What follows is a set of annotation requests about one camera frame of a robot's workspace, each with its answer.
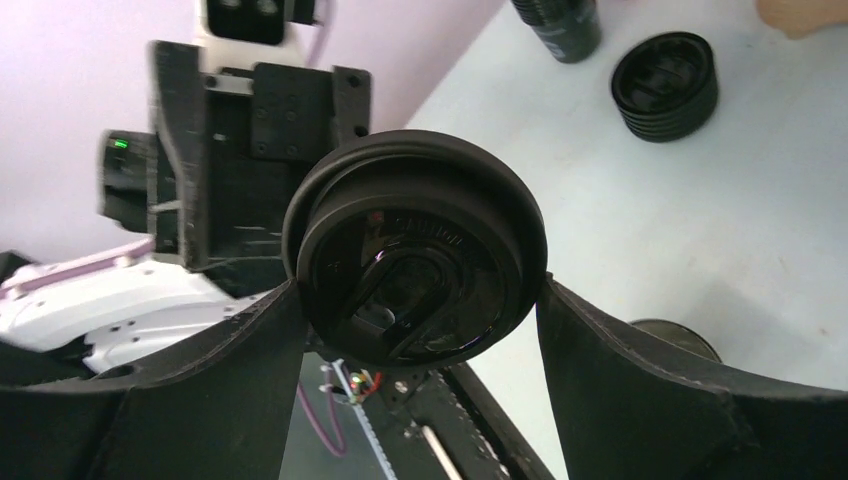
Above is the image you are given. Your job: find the black paper coffee cup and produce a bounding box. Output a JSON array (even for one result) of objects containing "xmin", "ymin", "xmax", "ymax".
[{"xmin": 630, "ymin": 319, "xmax": 722, "ymax": 363}]

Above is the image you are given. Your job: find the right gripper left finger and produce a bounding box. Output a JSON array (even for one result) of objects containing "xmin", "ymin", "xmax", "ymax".
[{"xmin": 1, "ymin": 281, "xmax": 307, "ymax": 479}]

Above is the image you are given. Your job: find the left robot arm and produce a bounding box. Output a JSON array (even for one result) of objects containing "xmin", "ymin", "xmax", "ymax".
[{"xmin": 1, "ymin": 41, "xmax": 372, "ymax": 379}]

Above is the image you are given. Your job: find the black plastic cup lid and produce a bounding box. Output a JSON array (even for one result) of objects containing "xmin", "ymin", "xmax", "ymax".
[{"xmin": 281, "ymin": 130, "xmax": 548, "ymax": 371}]

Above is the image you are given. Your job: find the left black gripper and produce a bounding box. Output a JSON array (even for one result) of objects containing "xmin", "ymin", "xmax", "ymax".
[{"xmin": 100, "ymin": 41, "xmax": 371, "ymax": 298}]

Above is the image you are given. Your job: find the stack of black lids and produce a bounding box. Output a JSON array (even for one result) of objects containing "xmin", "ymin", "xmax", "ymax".
[{"xmin": 610, "ymin": 31, "xmax": 719, "ymax": 143}]

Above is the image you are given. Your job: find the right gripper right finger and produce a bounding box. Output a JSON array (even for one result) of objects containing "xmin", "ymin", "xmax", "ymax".
[{"xmin": 536, "ymin": 278, "xmax": 847, "ymax": 479}]

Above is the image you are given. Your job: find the stack of black cups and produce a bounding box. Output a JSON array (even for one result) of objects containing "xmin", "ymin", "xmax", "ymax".
[{"xmin": 511, "ymin": 0, "xmax": 602, "ymax": 64}]

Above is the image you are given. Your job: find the brown pulp cup carrier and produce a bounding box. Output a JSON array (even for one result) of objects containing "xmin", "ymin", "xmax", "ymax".
[{"xmin": 755, "ymin": 0, "xmax": 847, "ymax": 39}]

